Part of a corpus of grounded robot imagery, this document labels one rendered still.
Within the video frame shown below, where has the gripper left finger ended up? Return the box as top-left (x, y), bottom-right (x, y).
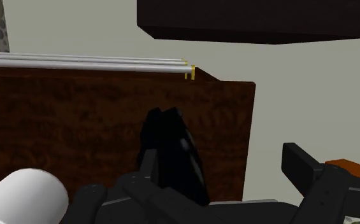
top-left (62, 148), bottom-right (227, 224)

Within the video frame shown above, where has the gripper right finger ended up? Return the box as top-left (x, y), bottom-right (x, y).
top-left (281, 142), bottom-right (360, 224)

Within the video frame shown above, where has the orange flat object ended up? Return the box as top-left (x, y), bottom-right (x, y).
top-left (324, 158), bottom-right (360, 180)

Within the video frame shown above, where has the black oblong object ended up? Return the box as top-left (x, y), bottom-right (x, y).
top-left (137, 106), bottom-right (212, 207)

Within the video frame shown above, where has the brown wooden chest of drawers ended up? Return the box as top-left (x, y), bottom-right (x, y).
top-left (0, 51), bottom-right (257, 203)

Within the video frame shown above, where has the white cylinder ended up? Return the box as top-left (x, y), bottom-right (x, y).
top-left (0, 168), bottom-right (70, 224)

